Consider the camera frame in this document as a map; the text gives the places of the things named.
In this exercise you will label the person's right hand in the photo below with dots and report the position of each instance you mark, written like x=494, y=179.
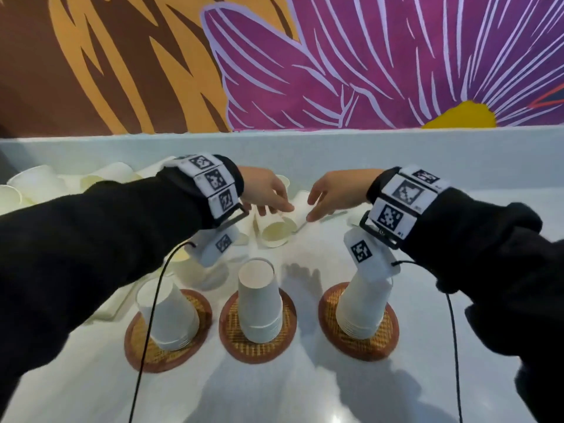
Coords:
x=343, y=189

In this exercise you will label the person's left hand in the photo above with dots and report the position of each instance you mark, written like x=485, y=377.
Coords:
x=264, y=189

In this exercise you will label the nested stack of paper cups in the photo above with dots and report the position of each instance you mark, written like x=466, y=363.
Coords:
x=361, y=308

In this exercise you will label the round woven coaster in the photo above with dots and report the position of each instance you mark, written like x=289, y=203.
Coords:
x=145, y=356
x=246, y=350
x=357, y=348

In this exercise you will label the pile of paper cups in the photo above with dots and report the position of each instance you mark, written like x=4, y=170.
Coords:
x=39, y=182

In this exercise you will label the person's right forearm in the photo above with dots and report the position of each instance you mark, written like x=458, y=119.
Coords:
x=498, y=281

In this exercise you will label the person's left forearm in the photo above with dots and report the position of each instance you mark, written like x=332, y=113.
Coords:
x=88, y=259

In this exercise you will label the white marker wristband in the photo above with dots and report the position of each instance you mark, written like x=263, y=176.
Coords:
x=213, y=180
x=407, y=198

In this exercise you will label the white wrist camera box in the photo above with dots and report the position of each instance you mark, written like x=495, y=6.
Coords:
x=216, y=246
x=365, y=257

